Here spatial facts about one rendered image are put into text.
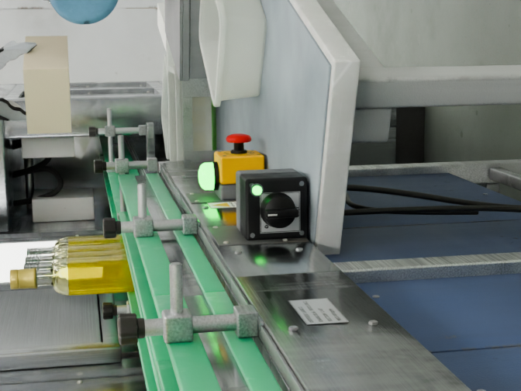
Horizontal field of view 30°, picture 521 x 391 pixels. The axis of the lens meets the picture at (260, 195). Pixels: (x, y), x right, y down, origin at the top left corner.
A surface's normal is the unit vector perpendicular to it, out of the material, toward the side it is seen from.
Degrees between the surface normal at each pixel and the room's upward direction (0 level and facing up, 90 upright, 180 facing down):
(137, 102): 90
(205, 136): 90
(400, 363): 90
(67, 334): 90
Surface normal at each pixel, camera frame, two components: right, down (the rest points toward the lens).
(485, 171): 0.18, 0.17
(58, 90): 0.18, 0.49
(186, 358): -0.01, -0.98
